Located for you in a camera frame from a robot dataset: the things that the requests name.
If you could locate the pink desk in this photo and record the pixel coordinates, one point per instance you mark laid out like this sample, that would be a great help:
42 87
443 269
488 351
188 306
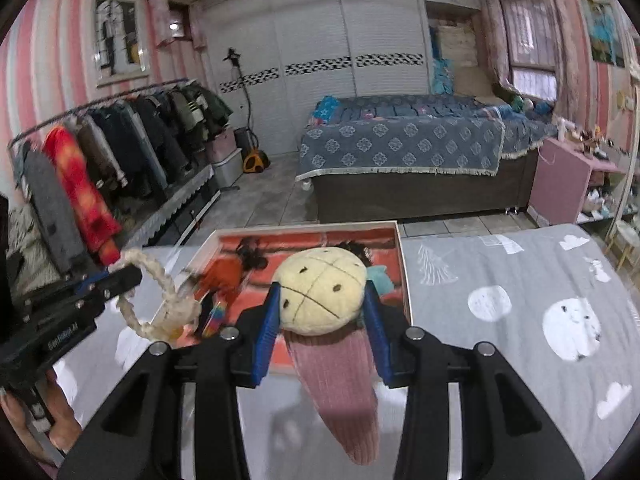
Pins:
560 180

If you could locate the green plush toy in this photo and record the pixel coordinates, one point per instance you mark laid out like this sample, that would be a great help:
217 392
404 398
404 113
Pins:
520 102

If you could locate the orange fuzzy hair accessory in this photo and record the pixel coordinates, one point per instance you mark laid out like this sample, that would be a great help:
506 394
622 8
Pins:
222 275

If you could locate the white storage box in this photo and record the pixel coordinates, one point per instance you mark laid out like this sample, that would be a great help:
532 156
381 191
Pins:
227 170

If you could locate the pink storage box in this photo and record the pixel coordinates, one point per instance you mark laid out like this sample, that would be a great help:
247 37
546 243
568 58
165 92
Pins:
220 142

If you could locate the yellow and pink plush toy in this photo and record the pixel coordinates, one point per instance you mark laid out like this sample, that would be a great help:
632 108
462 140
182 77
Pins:
320 290

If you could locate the grey polar bear printed blanket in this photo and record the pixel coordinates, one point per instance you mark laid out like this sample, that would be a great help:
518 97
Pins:
500 360

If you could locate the small window with pink curtains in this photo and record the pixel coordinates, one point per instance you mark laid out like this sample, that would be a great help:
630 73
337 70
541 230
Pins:
175 25

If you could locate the row of hanging clothes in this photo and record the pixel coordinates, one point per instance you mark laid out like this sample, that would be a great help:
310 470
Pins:
75 185

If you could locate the person's left hand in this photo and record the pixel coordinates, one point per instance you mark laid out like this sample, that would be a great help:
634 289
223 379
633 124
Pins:
65 425

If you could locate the built-in shelf alcove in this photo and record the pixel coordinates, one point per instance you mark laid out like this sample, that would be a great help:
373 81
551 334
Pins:
457 35

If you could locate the wall poster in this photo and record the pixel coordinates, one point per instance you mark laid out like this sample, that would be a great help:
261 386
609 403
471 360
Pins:
602 30

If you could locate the metal clothes rack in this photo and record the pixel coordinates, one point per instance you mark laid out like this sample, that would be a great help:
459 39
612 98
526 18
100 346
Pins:
165 215

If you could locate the framed wall picture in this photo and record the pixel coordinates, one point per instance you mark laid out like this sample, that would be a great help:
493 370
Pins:
120 40

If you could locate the white tray with red lining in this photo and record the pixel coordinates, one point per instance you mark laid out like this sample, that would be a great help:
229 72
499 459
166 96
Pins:
300 237

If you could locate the teal cloth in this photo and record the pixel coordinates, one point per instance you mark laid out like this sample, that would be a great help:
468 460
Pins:
327 107

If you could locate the pink curtain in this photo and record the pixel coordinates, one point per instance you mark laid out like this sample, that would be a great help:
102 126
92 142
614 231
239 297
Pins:
557 35
492 30

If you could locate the teal hanging bag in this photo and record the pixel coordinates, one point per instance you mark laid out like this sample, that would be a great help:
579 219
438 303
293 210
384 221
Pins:
443 77

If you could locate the dark brown bed base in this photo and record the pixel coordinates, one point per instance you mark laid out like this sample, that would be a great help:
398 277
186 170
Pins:
400 195

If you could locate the white bottle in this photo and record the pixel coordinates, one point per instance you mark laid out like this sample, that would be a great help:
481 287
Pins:
562 130

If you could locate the garment steamer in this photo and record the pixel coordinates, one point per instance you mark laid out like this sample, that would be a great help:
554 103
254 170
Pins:
255 162

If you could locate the white wardrobe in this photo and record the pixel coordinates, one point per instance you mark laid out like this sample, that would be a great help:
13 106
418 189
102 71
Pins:
310 20

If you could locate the black scrunchie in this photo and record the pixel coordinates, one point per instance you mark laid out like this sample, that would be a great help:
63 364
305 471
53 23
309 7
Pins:
357 250

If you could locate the bed with blue patterned cover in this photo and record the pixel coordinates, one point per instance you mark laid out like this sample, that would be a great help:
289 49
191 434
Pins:
400 145

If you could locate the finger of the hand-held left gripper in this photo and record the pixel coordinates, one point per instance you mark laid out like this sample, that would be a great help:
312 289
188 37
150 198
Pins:
122 282
90 282

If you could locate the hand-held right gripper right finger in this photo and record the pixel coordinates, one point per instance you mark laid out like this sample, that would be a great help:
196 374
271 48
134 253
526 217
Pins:
377 340

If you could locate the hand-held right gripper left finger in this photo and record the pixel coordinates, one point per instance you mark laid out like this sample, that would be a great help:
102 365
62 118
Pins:
265 340

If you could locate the white round stool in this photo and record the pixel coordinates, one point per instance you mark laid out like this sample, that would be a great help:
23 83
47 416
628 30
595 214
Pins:
627 232

